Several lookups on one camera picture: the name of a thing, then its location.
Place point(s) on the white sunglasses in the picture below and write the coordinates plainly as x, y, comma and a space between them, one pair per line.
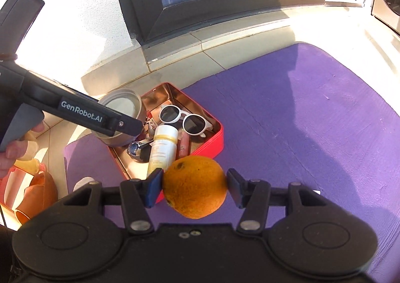
193, 123

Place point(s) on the pink tube with yellow cap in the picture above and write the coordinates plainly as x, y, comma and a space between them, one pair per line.
183, 145

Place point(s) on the person's left hand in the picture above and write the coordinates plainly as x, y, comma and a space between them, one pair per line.
14, 150

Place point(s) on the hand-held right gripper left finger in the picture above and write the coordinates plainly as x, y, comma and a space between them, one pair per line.
155, 187

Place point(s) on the clear bottle with black cap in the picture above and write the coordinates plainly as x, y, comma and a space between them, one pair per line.
136, 150

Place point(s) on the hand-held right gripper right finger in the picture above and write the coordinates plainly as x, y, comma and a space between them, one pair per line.
236, 190

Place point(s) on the red tin box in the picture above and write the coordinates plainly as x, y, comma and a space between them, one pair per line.
215, 142

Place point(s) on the white and yellow bottle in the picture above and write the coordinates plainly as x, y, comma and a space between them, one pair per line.
162, 148

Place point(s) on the orange shoes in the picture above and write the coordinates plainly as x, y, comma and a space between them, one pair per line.
39, 195

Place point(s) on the orange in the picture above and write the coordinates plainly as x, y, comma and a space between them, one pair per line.
195, 187

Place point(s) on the purple mat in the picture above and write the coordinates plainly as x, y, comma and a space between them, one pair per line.
297, 114

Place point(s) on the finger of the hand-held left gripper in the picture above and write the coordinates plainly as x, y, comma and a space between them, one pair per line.
125, 125

